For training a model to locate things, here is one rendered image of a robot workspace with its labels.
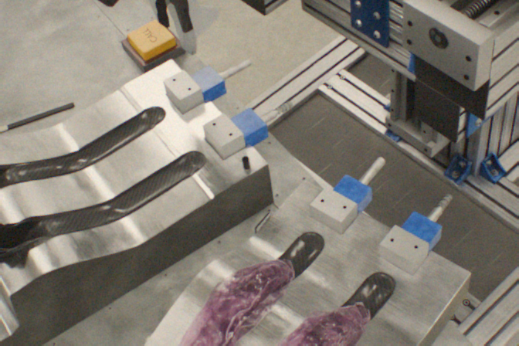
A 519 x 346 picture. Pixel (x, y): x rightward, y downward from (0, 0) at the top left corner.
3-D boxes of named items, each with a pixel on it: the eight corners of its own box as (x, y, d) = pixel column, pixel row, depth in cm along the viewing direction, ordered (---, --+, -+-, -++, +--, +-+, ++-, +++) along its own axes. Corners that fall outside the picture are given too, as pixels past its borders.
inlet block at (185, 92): (242, 65, 133) (238, 39, 129) (260, 83, 131) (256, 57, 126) (169, 106, 130) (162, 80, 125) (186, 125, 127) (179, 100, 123)
